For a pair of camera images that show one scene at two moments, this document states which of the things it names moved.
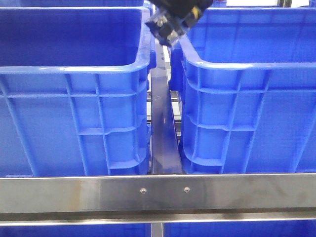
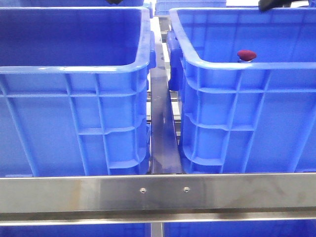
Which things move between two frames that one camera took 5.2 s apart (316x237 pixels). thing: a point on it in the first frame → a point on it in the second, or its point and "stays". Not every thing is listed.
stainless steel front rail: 27,201 stays
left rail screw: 143,190 stays
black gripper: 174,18 → 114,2
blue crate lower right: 279,228 stays
